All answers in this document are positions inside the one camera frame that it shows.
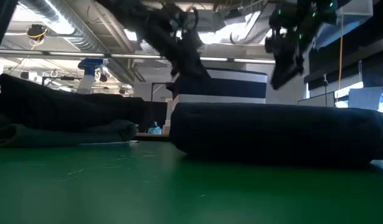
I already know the silver ventilation duct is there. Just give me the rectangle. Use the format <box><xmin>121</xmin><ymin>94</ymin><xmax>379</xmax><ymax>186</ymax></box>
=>
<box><xmin>17</xmin><ymin>0</ymin><xmax>108</xmax><ymax>54</ymax></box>

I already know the dark green garment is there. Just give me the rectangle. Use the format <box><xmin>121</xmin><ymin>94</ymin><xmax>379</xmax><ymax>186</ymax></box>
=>
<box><xmin>0</xmin><ymin>115</ymin><xmax>138</xmax><ymax>149</ymax></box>

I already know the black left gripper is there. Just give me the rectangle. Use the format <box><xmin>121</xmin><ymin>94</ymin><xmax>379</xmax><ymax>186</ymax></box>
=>
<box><xmin>140</xmin><ymin>2</ymin><xmax>211</xmax><ymax>79</ymax></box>

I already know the clear spray bottle blue trigger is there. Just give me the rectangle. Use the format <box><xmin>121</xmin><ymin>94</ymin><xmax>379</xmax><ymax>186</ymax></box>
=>
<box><xmin>76</xmin><ymin>58</ymin><xmax>108</xmax><ymax>95</ymax></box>

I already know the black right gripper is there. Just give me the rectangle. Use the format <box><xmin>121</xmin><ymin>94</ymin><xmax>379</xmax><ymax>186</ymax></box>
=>
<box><xmin>264</xmin><ymin>5</ymin><xmax>321</xmax><ymax>91</ymax></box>

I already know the navy white striped laundry bin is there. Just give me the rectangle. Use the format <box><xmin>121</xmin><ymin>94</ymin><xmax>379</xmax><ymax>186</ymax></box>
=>
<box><xmin>164</xmin><ymin>67</ymin><xmax>269</xmax><ymax>136</ymax></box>

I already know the white board on stand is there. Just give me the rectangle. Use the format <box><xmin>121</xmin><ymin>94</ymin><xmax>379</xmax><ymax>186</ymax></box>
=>
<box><xmin>296</xmin><ymin>91</ymin><xmax>337</xmax><ymax>108</ymax></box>

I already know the black ceiling cable reel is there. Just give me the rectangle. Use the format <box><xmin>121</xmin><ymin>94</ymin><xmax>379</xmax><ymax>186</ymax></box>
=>
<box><xmin>26</xmin><ymin>24</ymin><xmax>48</xmax><ymax>42</ymax></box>

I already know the long ceiling light bar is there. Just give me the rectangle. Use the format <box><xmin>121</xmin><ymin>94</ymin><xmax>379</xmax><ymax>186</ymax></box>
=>
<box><xmin>0</xmin><ymin>49</ymin><xmax>277</xmax><ymax>65</ymax></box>

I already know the black standing panel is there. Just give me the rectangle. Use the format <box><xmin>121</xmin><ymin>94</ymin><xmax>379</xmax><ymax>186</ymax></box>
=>
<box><xmin>143</xmin><ymin>101</ymin><xmax>168</xmax><ymax>134</ymax></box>

